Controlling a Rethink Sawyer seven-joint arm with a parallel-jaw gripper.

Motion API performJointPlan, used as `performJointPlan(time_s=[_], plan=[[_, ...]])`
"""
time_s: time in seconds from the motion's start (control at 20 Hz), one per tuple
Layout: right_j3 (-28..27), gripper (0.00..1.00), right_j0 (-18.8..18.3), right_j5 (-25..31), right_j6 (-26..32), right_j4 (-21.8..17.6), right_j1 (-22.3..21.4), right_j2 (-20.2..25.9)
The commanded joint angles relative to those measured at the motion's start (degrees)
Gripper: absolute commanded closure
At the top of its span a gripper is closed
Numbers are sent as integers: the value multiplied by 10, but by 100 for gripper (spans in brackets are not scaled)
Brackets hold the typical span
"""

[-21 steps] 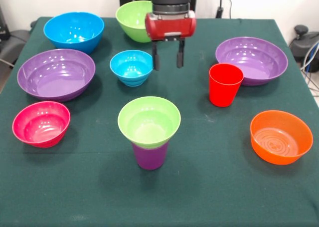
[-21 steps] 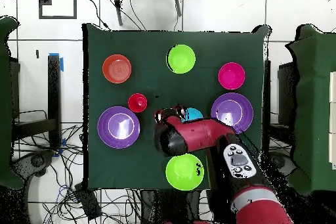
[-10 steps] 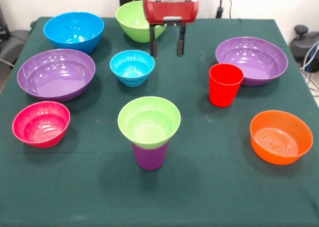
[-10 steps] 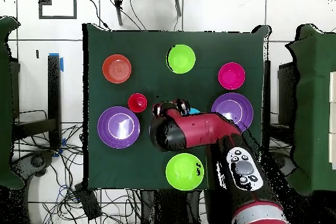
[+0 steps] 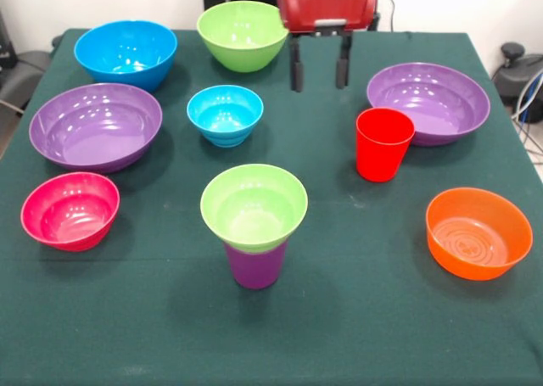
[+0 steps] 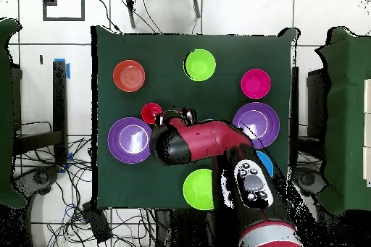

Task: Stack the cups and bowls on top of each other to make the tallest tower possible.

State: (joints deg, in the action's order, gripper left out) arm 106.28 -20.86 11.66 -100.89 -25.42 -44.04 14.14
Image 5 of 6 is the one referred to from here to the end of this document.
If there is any pink bowl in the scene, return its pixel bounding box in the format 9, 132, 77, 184
20, 171, 121, 252

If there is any large blue bowl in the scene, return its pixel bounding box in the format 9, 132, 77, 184
73, 20, 179, 93

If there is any large green bowl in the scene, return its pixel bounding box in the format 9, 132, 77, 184
196, 0, 290, 74

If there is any orange bowl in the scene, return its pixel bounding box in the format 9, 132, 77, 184
425, 187, 535, 282

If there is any black grey machine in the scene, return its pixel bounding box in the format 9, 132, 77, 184
491, 42, 543, 107

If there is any black office chair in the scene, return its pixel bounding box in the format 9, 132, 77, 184
0, 50, 54, 107

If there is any grey cable bundle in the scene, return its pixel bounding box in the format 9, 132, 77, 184
511, 70, 543, 166

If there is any purple cup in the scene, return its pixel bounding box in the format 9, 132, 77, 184
223, 239, 289, 291

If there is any small green bowl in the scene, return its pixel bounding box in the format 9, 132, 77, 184
199, 163, 310, 254

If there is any dark green tablecloth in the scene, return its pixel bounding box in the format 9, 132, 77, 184
0, 28, 543, 386

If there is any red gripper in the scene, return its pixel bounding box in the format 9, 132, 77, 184
277, 0, 379, 92

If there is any small blue bowl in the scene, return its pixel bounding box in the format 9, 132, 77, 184
186, 84, 265, 148

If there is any wide purple bowl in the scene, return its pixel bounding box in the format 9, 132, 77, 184
28, 82, 164, 175
366, 62, 492, 148

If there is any red cup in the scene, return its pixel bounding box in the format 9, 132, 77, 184
355, 108, 417, 183

